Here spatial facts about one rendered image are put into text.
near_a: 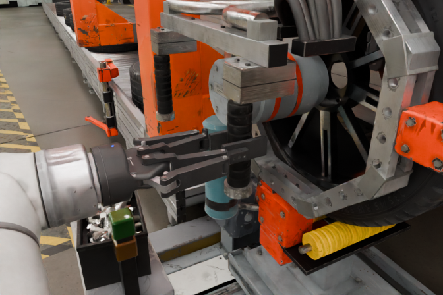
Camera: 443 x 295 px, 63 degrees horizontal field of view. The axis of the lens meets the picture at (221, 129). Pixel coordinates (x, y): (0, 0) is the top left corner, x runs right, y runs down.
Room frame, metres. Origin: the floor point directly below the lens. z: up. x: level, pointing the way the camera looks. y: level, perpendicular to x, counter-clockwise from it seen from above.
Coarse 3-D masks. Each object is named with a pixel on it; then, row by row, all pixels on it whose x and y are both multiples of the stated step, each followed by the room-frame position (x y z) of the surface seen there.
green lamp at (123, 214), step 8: (128, 208) 0.55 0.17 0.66; (112, 216) 0.53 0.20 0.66; (120, 216) 0.53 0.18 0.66; (128, 216) 0.53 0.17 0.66; (112, 224) 0.51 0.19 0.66; (120, 224) 0.51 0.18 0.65; (128, 224) 0.52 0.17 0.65; (112, 232) 0.51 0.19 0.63; (120, 232) 0.51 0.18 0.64; (128, 232) 0.52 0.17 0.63
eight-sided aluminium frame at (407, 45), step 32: (384, 0) 0.54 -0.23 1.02; (384, 32) 0.53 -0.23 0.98; (416, 32) 0.53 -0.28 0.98; (416, 64) 0.48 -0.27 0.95; (384, 96) 0.51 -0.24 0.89; (416, 96) 0.51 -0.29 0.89; (256, 128) 0.88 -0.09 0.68; (384, 128) 0.50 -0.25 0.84; (256, 160) 0.81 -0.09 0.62; (384, 160) 0.49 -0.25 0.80; (288, 192) 0.68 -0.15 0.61; (320, 192) 0.66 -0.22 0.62; (352, 192) 0.53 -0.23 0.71; (384, 192) 0.48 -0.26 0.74
